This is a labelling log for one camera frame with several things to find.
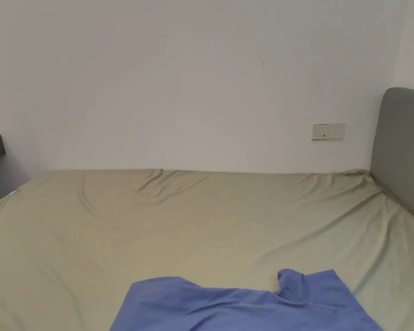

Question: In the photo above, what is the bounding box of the white wall socket panel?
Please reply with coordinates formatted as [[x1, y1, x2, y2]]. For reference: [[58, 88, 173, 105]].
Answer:
[[312, 123, 347, 141]]

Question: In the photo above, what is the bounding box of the grey padded headboard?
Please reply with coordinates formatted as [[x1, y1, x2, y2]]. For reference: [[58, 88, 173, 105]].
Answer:
[[369, 87, 414, 228]]

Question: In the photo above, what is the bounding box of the blue shirt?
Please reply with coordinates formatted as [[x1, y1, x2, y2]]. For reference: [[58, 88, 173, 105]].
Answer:
[[109, 269, 385, 331]]

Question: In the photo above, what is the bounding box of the bed with beige sheet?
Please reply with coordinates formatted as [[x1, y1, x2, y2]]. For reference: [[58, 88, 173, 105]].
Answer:
[[0, 168, 414, 331]]

